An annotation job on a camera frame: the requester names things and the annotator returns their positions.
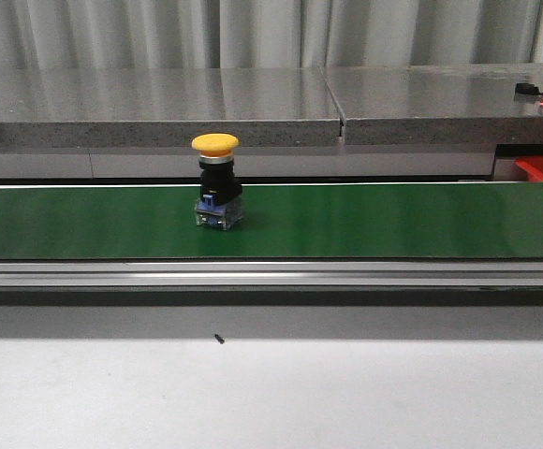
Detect yellow mushroom push button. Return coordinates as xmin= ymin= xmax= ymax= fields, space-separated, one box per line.
xmin=191 ymin=133 xmax=242 ymax=231

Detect green conveyor belt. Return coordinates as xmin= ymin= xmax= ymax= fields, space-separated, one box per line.
xmin=0 ymin=182 xmax=543 ymax=260

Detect grey stone counter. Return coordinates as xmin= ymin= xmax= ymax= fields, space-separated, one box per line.
xmin=0 ymin=64 xmax=543 ymax=181

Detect aluminium conveyor frame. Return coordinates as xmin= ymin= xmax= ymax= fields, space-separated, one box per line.
xmin=0 ymin=260 xmax=543 ymax=291

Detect white pleated curtain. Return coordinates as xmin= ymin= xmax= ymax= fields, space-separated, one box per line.
xmin=0 ymin=0 xmax=543 ymax=69

